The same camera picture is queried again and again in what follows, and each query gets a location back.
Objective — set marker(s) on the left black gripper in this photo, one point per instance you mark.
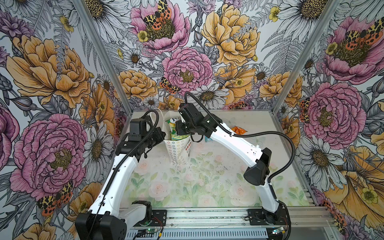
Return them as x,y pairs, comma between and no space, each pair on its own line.
160,135

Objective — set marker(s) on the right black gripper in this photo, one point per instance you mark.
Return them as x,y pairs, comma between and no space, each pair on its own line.
180,130

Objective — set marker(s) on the yellow green Fox's packet back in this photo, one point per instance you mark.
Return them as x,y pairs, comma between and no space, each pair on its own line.
172,124

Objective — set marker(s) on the orange snack packet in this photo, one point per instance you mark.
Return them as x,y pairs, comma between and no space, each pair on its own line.
238,130

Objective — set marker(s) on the white patterned paper bag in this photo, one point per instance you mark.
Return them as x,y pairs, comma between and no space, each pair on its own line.
179,151

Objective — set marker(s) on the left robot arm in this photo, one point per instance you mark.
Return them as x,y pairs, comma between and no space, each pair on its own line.
104,220

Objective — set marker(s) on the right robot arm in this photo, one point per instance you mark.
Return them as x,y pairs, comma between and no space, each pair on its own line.
256,159

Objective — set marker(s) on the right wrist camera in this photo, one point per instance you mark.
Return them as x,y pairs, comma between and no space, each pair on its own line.
190,113

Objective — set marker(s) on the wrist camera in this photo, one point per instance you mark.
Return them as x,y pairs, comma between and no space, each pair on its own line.
138,129
190,113

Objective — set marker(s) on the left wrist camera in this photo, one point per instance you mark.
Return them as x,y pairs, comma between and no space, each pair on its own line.
138,129

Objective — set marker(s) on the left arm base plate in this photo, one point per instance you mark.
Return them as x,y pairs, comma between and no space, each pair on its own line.
158,219

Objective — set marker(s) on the aluminium front rail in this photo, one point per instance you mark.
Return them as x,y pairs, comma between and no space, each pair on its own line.
212,218

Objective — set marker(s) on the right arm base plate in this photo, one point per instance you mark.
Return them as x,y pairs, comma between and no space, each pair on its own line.
261,217

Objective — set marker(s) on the white vented cable duct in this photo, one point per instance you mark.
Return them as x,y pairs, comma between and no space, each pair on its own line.
215,234

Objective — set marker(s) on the left aluminium corner post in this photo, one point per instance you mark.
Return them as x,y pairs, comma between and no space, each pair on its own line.
92,31

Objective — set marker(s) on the aluminium corner post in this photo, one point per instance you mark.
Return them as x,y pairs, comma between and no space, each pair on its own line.
313,38
92,31

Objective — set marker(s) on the right aluminium corner post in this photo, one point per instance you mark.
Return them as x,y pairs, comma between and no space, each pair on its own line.
313,38

